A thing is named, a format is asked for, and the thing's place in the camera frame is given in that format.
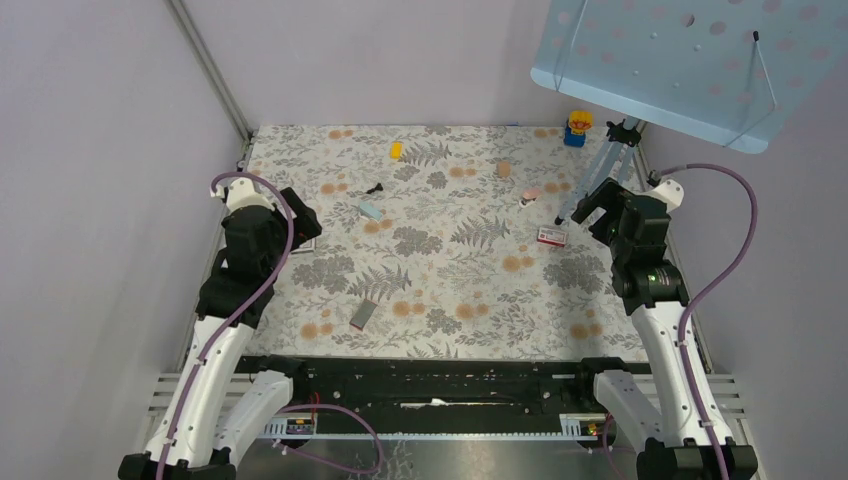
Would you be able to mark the round tan wooden piece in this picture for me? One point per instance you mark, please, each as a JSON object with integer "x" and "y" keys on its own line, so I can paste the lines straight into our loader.
{"x": 503, "y": 169}

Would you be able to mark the light blue perforated metal board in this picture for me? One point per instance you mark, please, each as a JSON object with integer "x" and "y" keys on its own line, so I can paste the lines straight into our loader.
{"x": 726, "y": 72}

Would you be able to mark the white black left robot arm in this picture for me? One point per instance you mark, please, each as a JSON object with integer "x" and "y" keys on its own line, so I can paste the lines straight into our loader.
{"x": 196, "y": 439}

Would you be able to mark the red white staple box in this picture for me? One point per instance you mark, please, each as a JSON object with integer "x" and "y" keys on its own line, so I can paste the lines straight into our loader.
{"x": 552, "y": 236}

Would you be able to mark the floral patterned table mat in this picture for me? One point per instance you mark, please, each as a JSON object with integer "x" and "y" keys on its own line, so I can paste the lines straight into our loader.
{"x": 454, "y": 265}

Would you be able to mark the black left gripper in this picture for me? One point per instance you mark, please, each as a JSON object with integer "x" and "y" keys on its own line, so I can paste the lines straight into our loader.
{"x": 299, "y": 221}

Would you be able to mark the yellow blue toy figure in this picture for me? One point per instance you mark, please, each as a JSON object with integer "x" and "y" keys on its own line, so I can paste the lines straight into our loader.
{"x": 578, "y": 124}

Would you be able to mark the small black screw piece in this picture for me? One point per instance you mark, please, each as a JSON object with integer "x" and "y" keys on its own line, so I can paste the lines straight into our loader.
{"x": 377, "y": 188}

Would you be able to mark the grey metal staple strip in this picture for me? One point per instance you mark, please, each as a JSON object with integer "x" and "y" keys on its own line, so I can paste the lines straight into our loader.
{"x": 363, "y": 314}

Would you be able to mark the grey tripod stand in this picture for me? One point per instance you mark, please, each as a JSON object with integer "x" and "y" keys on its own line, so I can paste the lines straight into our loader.
{"x": 621, "y": 140}

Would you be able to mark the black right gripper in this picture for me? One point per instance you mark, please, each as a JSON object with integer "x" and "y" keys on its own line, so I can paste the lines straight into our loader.
{"x": 602, "y": 203}

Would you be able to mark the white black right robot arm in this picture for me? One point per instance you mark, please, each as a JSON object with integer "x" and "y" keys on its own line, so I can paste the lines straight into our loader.
{"x": 684, "y": 434}

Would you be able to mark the small yellow block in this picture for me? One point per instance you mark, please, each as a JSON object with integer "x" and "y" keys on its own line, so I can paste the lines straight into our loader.
{"x": 396, "y": 150}

